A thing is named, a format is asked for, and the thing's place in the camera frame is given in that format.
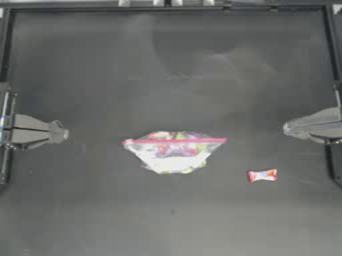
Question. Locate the red white candy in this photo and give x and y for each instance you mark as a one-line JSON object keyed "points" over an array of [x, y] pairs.
{"points": [[262, 175]]}

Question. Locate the clear bag with pink zip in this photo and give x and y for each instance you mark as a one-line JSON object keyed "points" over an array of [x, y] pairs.
{"points": [[174, 156]]}

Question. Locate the black table frame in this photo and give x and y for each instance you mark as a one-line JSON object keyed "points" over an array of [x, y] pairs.
{"points": [[88, 6]]}

